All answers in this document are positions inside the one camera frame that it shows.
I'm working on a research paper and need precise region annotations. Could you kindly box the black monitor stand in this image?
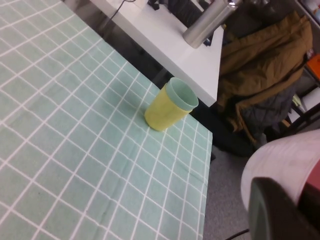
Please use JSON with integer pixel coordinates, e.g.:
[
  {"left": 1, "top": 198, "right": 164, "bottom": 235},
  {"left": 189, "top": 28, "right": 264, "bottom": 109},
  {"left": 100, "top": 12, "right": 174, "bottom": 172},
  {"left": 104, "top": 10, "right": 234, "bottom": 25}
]
[{"left": 147, "top": 0, "right": 161, "bottom": 11}]

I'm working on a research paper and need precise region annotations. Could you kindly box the white desk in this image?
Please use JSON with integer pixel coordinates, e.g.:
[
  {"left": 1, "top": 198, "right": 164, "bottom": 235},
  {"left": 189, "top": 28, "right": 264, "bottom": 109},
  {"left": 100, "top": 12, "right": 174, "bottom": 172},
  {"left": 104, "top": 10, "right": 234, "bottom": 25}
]
[{"left": 89, "top": 0, "right": 224, "bottom": 107}]

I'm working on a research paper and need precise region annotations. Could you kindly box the black chair with jacket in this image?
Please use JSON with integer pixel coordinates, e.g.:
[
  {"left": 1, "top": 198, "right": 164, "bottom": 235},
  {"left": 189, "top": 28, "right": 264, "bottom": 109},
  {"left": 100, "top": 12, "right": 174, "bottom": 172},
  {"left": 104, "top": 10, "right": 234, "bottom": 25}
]
[{"left": 209, "top": 7, "right": 296, "bottom": 158}]

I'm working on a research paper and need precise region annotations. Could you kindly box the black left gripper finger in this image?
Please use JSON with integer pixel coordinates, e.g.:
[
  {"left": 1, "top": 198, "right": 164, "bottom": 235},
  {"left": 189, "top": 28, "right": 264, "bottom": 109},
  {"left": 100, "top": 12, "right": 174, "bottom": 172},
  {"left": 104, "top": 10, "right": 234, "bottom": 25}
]
[{"left": 249, "top": 176, "right": 320, "bottom": 240}]

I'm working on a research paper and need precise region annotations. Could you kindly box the silver metal bottle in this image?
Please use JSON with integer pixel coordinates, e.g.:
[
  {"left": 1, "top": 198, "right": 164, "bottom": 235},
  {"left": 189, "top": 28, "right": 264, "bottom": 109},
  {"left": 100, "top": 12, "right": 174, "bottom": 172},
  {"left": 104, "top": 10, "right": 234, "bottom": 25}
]
[{"left": 181, "top": 0, "right": 241, "bottom": 49}]

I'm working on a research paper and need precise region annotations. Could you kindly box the green plastic cup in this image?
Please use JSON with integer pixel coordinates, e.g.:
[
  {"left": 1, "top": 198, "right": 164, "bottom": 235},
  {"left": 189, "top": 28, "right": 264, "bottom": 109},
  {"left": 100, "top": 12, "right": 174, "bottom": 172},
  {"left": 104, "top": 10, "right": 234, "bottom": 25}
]
[{"left": 164, "top": 76, "right": 200, "bottom": 112}]

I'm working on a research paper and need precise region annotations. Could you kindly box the black keyboard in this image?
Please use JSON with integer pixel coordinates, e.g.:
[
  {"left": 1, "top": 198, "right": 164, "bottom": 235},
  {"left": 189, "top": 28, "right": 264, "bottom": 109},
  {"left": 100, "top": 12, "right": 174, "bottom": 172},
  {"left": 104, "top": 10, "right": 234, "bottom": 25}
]
[{"left": 167, "top": 0, "right": 205, "bottom": 22}]

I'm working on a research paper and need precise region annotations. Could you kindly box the pink plastic cup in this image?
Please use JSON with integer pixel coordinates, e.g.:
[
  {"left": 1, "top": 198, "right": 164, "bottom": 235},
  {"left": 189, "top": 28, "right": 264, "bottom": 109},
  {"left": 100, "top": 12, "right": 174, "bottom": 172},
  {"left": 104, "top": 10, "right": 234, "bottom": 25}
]
[{"left": 240, "top": 129, "right": 320, "bottom": 213}]

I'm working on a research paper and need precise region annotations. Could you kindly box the orange box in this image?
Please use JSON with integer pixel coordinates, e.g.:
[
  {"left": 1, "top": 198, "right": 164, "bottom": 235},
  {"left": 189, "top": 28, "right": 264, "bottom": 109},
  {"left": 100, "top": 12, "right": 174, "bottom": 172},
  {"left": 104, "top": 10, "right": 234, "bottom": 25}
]
[{"left": 306, "top": 53, "right": 320, "bottom": 81}]

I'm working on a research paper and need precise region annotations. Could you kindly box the thin black cable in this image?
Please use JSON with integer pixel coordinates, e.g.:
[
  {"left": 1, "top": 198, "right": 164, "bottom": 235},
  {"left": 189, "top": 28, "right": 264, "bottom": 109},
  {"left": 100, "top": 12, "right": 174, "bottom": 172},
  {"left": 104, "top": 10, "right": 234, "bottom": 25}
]
[{"left": 224, "top": 227, "right": 251, "bottom": 240}]

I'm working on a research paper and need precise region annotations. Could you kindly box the yellow plastic cup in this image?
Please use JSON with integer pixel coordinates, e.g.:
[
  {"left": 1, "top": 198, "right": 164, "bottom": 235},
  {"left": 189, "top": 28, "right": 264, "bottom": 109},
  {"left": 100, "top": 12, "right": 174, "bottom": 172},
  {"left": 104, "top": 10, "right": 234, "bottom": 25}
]
[{"left": 144, "top": 84, "right": 195, "bottom": 132}]

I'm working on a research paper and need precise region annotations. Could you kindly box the grey desk cable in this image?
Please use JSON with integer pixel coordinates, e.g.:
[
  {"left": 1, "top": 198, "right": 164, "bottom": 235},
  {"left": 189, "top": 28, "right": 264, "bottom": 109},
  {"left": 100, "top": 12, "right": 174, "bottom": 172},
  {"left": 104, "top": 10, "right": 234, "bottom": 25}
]
[{"left": 109, "top": 0, "right": 130, "bottom": 20}]

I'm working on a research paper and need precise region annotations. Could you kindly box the black office chair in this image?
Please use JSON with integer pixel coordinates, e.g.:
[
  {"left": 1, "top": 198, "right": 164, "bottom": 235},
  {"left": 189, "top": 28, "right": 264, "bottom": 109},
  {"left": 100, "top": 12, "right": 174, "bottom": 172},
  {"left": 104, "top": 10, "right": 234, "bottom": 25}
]
[{"left": 282, "top": 99, "right": 320, "bottom": 135}]

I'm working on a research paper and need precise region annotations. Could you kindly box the brown jacket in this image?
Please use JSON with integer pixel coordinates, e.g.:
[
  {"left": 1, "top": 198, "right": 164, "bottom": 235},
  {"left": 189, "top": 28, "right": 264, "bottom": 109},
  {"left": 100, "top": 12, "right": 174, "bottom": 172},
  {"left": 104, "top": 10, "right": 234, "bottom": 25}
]
[{"left": 216, "top": 11, "right": 314, "bottom": 148}]

